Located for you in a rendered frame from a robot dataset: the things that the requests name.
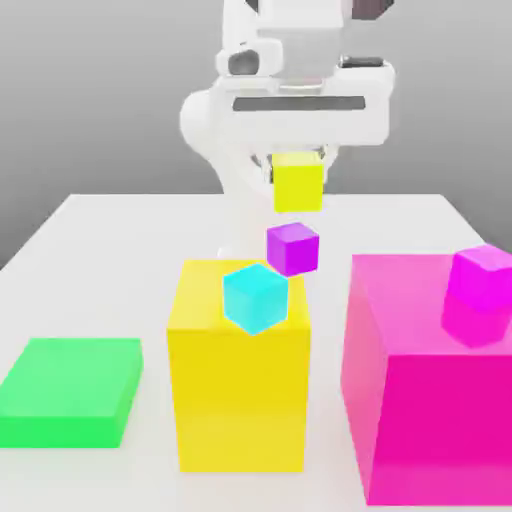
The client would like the small cyan cube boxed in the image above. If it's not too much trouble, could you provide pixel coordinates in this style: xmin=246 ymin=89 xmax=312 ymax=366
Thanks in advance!
xmin=222 ymin=262 xmax=290 ymax=337

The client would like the small magenta cube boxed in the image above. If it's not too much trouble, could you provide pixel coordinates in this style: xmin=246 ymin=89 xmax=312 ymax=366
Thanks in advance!
xmin=440 ymin=243 xmax=512 ymax=350

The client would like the small yellow cube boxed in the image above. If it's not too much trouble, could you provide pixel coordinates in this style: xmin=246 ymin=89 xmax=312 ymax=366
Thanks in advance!
xmin=272 ymin=150 xmax=325 ymax=214

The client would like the large yellow box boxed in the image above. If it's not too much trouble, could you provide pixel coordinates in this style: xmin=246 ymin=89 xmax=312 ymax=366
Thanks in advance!
xmin=166 ymin=258 xmax=313 ymax=474

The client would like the large green box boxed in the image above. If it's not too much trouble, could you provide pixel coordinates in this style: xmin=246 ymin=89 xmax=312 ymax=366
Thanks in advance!
xmin=0 ymin=337 xmax=145 ymax=450

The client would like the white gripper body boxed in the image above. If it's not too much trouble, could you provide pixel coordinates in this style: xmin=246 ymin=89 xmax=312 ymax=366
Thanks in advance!
xmin=214 ymin=76 xmax=392 ymax=155

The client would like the small purple cube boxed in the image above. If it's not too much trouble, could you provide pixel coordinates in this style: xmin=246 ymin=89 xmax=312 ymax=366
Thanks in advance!
xmin=266 ymin=221 xmax=321 ymax=278

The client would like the large pink box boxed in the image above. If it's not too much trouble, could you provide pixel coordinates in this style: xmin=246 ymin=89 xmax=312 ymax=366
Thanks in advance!
xmin=340 ymin=253 xmax=512 ymax=508

